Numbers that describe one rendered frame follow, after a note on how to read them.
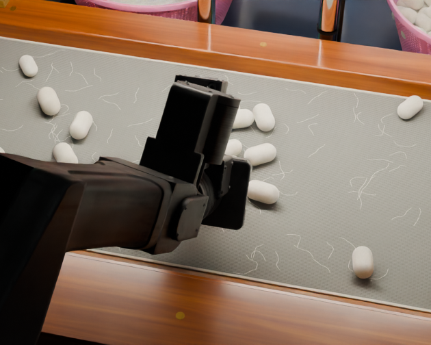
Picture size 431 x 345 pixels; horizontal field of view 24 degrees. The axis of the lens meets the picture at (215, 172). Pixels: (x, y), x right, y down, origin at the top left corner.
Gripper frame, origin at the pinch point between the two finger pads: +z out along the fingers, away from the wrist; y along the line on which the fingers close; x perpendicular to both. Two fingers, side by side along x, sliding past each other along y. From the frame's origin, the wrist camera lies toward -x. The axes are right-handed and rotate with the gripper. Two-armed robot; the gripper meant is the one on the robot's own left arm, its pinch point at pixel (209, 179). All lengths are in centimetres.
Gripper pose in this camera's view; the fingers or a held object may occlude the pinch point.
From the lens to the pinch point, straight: 103.3
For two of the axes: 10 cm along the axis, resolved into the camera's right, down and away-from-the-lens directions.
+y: -9.8, -1.5, 1.5
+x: -1.4, 9.8, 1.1
